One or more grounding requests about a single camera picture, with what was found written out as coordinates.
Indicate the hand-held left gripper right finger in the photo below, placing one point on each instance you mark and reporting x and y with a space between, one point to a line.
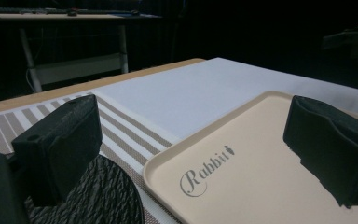
332 146

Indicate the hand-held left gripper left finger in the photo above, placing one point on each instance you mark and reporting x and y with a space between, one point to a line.
62 146

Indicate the striped beige white placemat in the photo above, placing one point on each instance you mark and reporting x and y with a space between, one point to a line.
127 137

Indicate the black textured round plate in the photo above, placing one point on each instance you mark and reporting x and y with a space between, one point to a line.
105 196

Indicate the background desk with white legs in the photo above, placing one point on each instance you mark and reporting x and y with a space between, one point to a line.
74 70

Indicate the beige plastic tray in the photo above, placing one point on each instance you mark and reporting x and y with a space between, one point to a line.
248 186

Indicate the dark computer mouse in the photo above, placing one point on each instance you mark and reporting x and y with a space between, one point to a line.
72 13

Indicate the dark computer keyboard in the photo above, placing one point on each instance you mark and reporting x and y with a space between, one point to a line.
28 10

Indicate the white table mat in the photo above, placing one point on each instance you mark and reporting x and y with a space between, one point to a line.
199 93

